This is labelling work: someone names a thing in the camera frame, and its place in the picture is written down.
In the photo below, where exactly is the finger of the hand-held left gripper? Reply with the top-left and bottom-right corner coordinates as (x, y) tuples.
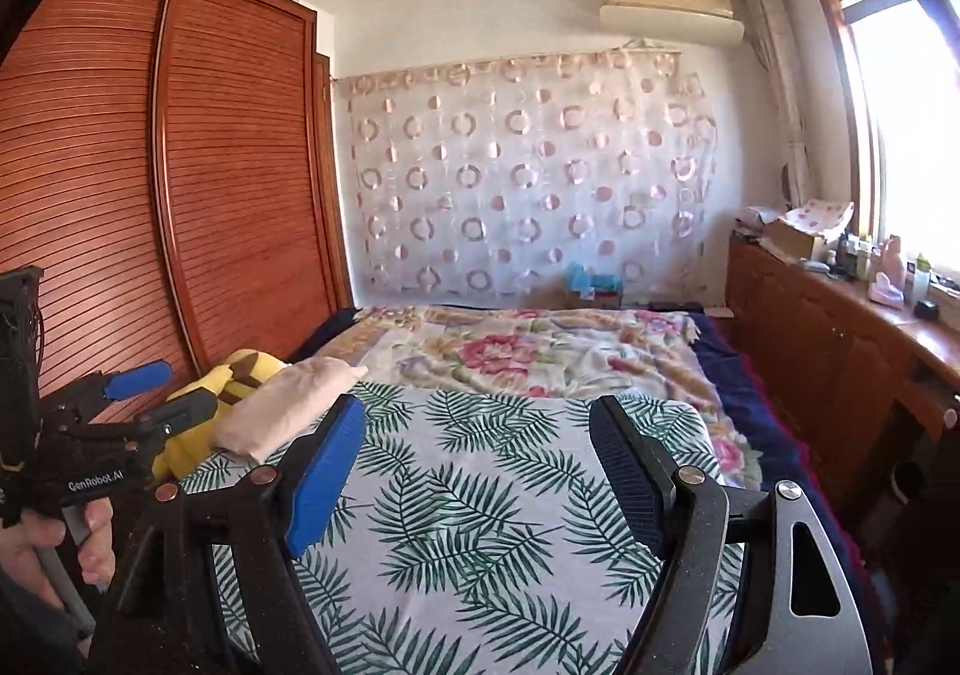
(75, 359), (174, 407)
(135, 389), (221, 444)

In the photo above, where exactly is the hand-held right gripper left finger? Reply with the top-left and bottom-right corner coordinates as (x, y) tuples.
(90, 394), (367, 675)

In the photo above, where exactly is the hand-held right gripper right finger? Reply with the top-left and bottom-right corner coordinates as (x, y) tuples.
(589, 395), (872, 675)

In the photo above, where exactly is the beige printed t-shirt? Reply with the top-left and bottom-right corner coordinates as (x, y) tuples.
(214, 356), (371, 464)

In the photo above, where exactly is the person's left hand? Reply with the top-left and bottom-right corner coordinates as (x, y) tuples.
(0, 496), (118, 608)

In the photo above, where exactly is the yellow plush toy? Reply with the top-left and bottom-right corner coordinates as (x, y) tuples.
(152, 347), (290, 482)

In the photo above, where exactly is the palm leaf printed sheet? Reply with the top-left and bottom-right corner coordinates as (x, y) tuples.
(178, 379), (752, 675)

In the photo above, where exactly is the floral blanket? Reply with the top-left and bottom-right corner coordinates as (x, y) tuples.
(321, 304), (767, 490)

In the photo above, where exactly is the blue box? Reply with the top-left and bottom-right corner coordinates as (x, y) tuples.
(563, 260), (624, 295)

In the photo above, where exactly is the brown slatted wooden wardrobe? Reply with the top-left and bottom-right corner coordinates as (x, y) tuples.
(0, 0), (355, 425)

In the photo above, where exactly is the long wooden cabinet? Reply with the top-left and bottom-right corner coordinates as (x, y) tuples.
(724, 231), (960, 500)

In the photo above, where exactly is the cardboard box with dotted cloth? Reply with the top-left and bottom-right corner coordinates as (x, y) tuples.
(763, 198), (857, 261)

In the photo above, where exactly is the sheer circle-patterned curtain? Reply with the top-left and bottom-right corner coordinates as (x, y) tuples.
(330, 47), (722, 310)

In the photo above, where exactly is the gathered beige window curtain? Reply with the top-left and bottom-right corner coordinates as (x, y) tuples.
(739, 0), (816, 205)

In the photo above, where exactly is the wooden framed window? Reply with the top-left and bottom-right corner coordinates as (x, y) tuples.
(808, 0), (960, 272)

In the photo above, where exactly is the beige wall air conditioner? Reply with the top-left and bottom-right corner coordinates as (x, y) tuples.
(598, 0), (746, 47)

